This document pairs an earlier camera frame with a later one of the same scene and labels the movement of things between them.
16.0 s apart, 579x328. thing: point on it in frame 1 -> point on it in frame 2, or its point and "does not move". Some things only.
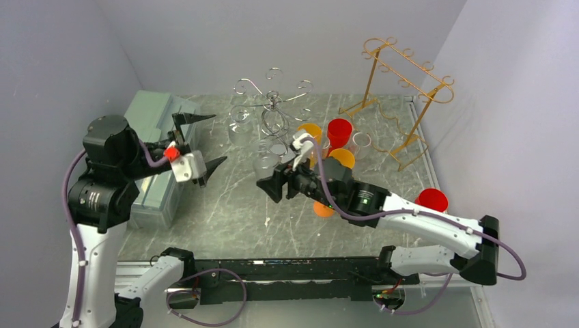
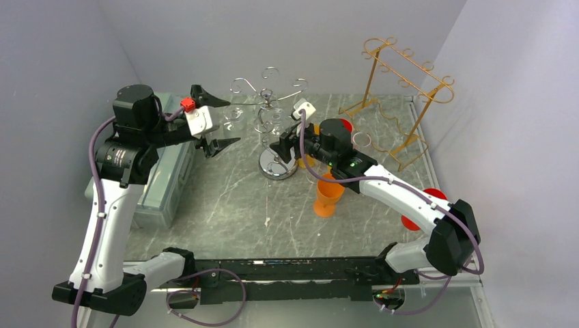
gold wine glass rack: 402,89 does not move
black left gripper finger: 183,118 -> 203,98
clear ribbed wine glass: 265,161 -> 275,121
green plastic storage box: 156,116 does not move
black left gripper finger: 209,166 -> 217,145
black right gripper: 274,184 -> 285,144
